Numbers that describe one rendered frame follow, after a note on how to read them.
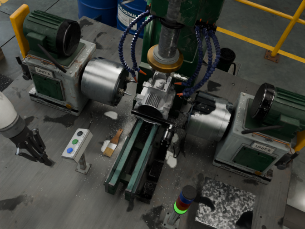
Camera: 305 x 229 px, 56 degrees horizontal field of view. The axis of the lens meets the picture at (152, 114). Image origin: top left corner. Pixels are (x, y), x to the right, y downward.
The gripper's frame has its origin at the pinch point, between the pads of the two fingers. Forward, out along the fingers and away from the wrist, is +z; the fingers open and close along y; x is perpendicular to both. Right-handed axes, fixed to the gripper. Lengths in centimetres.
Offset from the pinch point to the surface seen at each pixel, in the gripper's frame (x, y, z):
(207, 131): -54, 48, 33
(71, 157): -3.1, 8.6, 10.3
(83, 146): -3.5, 17.1, 13.0
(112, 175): -13.2, 13.8, 32.3
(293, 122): -94, 51, 24
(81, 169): 8.8, 15.3, 34.7
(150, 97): -24, 56, 18
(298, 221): -107, 68, 169
